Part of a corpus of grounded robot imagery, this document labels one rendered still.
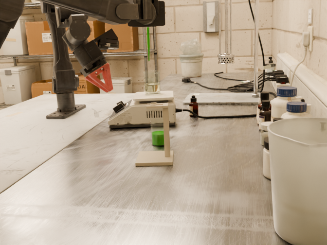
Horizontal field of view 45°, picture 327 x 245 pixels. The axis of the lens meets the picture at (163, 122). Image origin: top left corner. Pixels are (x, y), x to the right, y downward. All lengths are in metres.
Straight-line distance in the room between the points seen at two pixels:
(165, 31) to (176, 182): 2.92
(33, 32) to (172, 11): 1.21
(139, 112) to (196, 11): 2.49
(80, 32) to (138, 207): 0.58
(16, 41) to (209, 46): 1.70
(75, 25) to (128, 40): 2.24
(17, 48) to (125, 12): 2.86
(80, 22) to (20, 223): 0.61
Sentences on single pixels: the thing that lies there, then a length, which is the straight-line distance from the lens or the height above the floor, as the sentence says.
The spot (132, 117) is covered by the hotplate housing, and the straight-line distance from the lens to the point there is 1.15.
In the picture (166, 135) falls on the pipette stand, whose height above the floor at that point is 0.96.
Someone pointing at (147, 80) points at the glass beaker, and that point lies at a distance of 1.18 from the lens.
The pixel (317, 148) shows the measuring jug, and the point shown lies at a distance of 0.49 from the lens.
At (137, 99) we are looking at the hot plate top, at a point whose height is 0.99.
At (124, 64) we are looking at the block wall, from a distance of 3.72.
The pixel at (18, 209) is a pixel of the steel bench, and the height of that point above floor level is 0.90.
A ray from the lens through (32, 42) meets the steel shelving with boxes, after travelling 3.61.
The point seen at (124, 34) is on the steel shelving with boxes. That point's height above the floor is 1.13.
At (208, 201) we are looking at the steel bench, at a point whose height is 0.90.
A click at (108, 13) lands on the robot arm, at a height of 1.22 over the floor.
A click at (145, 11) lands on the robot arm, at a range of 0.99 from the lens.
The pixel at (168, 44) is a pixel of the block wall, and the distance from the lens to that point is 3.61.
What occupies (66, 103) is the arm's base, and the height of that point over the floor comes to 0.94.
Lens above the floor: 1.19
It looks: 14 degrees down
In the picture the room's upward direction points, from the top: 3 degrees counter-clockwise
